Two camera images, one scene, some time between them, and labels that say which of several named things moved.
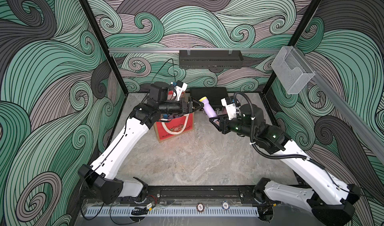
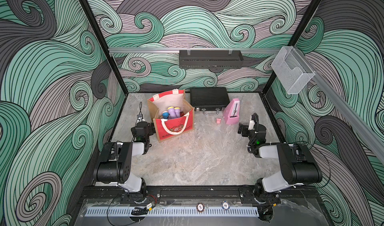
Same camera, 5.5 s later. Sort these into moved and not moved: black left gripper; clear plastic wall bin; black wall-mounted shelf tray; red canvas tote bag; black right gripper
Moved: black left gripper; black right gripper
Not moved: clear plastic wall bin; red canvas tote bag; black wall-mounted shelf tray
